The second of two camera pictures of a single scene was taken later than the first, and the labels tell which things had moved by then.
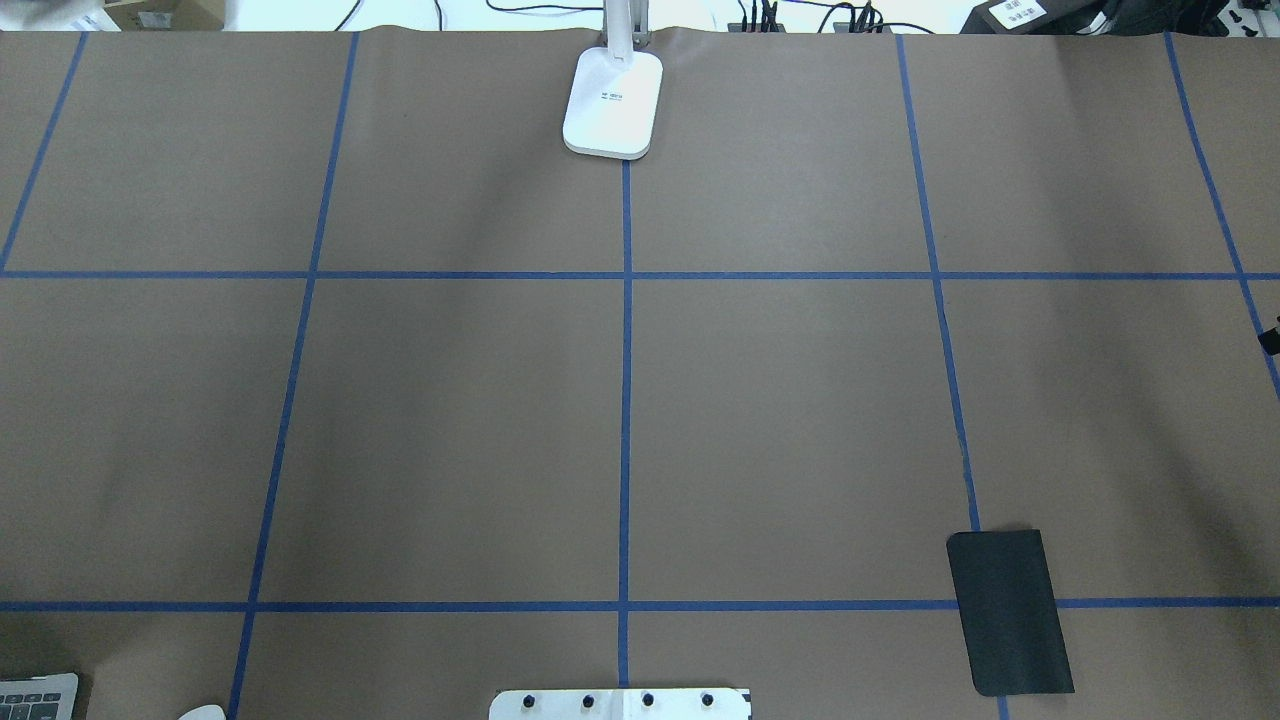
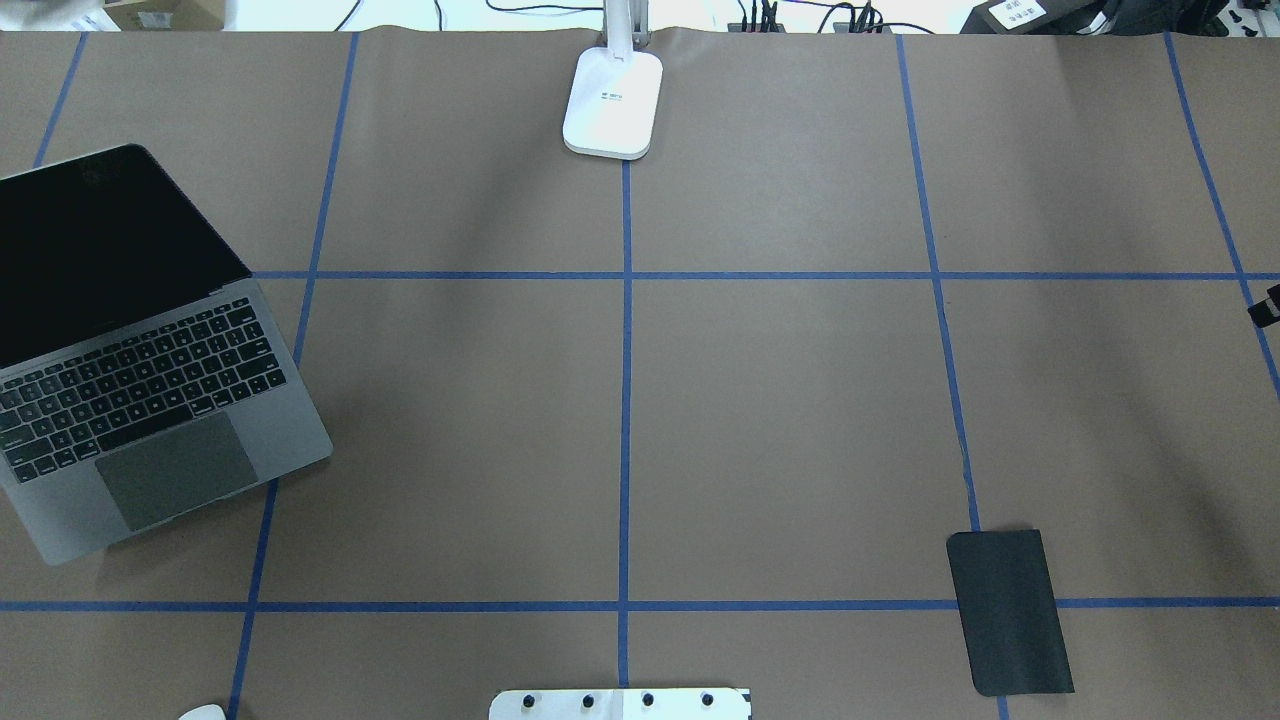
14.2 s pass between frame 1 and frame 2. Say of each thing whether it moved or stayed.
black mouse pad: stayed
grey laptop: moved
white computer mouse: stayed
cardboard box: stayed
